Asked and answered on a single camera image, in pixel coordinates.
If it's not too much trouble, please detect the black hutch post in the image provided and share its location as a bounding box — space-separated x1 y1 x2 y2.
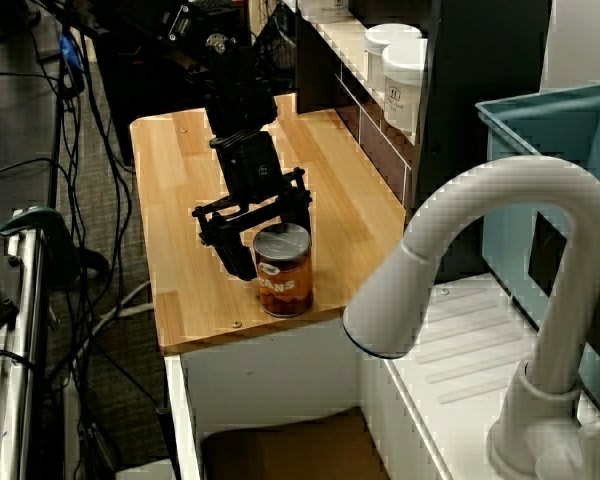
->
411 0 554 284

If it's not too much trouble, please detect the grey toy faucet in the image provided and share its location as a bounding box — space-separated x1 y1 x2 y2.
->
341 155 600 480

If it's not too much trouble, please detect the plain white lidded jar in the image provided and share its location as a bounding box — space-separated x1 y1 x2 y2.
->
363 23 424 97

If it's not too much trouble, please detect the blue connector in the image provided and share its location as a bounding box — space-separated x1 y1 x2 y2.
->
59 33 82 67

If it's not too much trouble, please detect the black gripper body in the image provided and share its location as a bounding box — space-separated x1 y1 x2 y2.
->
191 130 315 242

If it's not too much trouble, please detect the green clamp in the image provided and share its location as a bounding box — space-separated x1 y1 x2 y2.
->
0 205 82 287

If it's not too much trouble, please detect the orange beans can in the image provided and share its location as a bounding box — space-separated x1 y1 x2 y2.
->
252 222 315 320

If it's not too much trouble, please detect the white jar with printed label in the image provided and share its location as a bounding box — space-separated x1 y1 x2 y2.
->
380 38 430 136

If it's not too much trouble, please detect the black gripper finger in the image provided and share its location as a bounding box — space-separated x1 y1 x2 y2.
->
279 197 313 234
199 219 259 283

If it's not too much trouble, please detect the teal plastic bin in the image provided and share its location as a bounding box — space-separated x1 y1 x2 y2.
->
474 83 600 427

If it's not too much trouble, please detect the white hutch shelf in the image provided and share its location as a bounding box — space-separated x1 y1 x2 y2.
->
303 13 422 147

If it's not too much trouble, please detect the black hutch side panel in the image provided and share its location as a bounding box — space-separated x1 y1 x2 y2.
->
294 8 342 117

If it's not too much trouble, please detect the white toy sink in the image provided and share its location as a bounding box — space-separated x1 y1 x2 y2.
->
163 272 600 480

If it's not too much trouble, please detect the white plastic jar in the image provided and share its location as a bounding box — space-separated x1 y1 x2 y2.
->
299 0 352 24

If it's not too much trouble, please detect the white cable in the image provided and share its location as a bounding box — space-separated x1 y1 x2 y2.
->
90 278 157 342

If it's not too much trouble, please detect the aluminium extrusion frame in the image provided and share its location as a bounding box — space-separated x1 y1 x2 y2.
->
0 213 52 480

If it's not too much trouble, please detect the long black floor cable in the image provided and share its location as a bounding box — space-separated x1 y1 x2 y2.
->
27 0 137 321

